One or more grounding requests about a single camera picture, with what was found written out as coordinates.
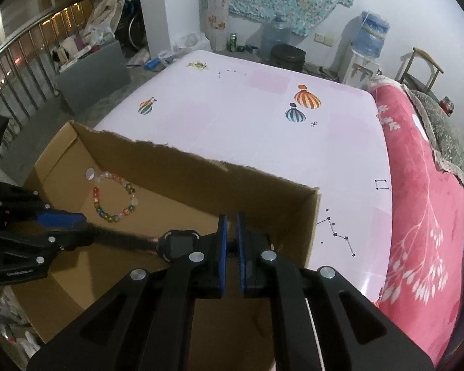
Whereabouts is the metal railing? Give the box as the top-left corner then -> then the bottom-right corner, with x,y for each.
0,0 -> 93,155

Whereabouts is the black trash bin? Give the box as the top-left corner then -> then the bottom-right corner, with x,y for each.
270,44 -> 306,72

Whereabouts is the brown cardboard box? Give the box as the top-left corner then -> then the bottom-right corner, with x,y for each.
13,121 -> 321,371

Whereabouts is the multicolour bead bracelet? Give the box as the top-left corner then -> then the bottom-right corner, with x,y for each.
91,172 -> 140,224

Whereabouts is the white water dispenser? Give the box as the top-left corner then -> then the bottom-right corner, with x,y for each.
338,19 -> 381,86

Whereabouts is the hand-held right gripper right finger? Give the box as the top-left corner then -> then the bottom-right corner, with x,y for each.
236,212 -> 436,371

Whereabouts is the grey storage box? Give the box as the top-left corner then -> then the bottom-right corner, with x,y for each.
56,41 -> 132,114

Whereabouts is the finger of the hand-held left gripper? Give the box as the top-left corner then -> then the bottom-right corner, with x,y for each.
0,228 -> 97,273
0,181 -> 87,237

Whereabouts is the wooden chair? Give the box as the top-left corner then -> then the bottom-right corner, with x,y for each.
400,47 -> 445,89

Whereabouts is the purple black smartwatch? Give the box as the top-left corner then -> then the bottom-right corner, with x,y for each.
81,222 -> 277,263

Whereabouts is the rolled printed sheet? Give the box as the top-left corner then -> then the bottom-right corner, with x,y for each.
201,0 -> 230,51

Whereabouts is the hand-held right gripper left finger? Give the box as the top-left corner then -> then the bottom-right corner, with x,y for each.
26,213 -> 230,371

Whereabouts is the empty clear water jug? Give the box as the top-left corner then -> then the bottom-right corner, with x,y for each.
260,13 -> 294,57

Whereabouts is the pink floral blanket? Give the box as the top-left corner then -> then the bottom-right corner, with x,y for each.
365,79 -> 464,368

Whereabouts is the grey lace-edged cloth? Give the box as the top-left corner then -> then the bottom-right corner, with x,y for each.
371,75 -> 464,198

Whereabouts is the white plastic bag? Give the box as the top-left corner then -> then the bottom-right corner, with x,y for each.
174,31 -> 211,53

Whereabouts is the pile of clothes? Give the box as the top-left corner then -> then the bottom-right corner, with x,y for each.
83,0 -> 134,43

